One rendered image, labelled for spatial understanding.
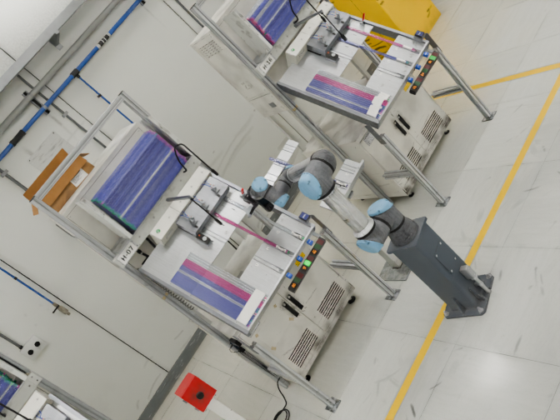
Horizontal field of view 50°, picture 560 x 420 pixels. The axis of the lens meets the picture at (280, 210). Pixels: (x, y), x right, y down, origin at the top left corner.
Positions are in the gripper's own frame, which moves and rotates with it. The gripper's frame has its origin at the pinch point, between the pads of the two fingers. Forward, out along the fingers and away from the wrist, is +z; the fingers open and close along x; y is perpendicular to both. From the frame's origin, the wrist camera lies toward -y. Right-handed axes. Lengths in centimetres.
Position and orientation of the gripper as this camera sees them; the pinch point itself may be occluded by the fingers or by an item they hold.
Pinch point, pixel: (256, 207)
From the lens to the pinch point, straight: 328.3
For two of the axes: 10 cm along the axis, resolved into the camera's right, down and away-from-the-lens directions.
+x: -5.1, 7.9, -3.4
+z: -1.4, 3.1, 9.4
